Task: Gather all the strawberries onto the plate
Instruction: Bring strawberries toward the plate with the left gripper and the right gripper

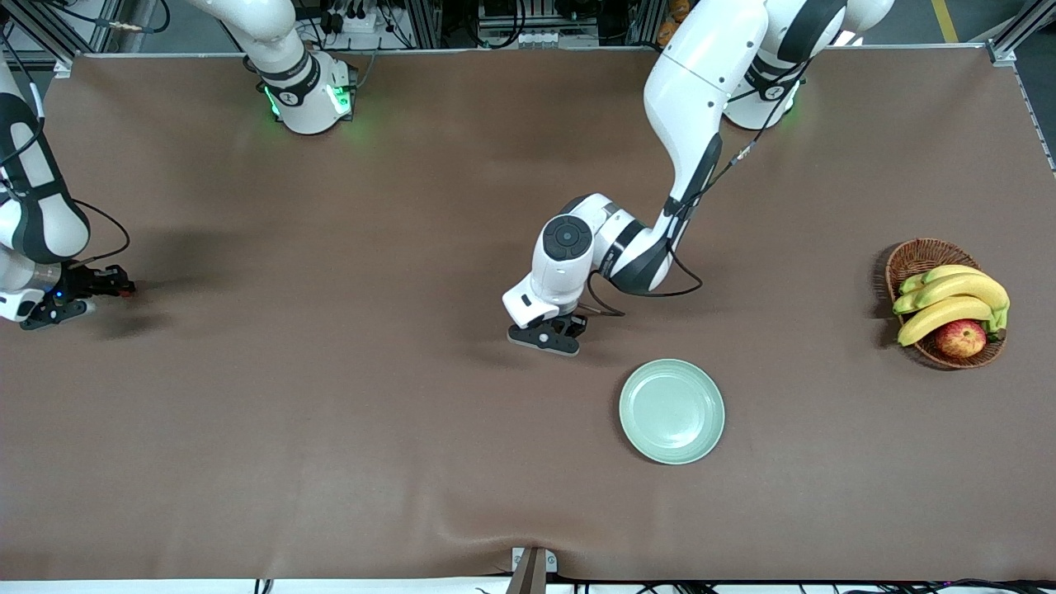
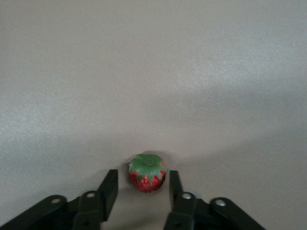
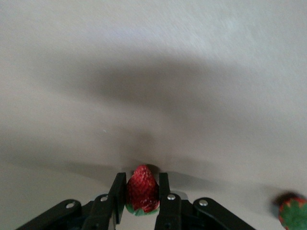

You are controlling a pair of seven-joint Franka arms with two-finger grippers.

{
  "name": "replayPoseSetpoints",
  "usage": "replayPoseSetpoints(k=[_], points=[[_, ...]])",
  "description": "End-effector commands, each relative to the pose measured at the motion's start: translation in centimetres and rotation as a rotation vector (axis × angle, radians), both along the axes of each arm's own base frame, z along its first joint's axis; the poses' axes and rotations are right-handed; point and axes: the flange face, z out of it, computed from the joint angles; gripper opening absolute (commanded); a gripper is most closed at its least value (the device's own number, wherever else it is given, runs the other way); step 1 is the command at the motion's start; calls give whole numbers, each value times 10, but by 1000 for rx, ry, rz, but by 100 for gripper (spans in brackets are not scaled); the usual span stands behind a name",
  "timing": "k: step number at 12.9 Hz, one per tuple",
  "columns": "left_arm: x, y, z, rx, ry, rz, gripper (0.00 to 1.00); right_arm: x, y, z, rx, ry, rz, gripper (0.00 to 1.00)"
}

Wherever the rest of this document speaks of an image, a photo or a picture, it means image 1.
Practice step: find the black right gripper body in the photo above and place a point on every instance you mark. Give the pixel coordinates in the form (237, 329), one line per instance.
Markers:
(89, 282)

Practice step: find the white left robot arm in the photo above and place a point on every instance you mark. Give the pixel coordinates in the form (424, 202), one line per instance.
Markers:
(701, 74)

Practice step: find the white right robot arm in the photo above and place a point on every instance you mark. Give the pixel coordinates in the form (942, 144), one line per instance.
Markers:
(305, 99)

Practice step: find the pale green round plate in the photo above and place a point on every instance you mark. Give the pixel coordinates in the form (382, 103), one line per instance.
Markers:
(671, 411)

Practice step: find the brown table mat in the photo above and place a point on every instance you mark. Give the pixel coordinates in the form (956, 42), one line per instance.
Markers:
(412, 247)

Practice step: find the white connector block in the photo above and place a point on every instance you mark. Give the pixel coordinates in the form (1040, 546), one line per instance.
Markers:
(540, 37)

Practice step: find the pile of golden bread rolls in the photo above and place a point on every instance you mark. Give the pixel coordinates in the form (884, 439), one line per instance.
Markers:
(678, 8)

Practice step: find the brown wicker basket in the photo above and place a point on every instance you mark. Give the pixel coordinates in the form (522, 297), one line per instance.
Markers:
(916, 256)

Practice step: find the white power strip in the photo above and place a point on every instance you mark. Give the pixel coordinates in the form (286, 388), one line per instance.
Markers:
(363, 23)

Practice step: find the yellow banana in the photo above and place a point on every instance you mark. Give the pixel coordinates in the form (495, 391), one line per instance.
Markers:
(965, 289)
(940, 318)
(949, 271)

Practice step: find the red yellow apple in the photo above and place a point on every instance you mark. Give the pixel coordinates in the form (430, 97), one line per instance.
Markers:
(961, 338)

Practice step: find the aluminium frame strut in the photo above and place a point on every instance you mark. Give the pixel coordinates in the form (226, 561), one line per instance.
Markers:
(49, 37)
(1011, 41)

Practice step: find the grey metal mount bracket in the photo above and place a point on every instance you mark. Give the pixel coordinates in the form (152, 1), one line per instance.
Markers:
(532, 569)

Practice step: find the aluminium frame post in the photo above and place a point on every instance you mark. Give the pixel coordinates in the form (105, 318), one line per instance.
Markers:
(425, 21)
(648, 21)

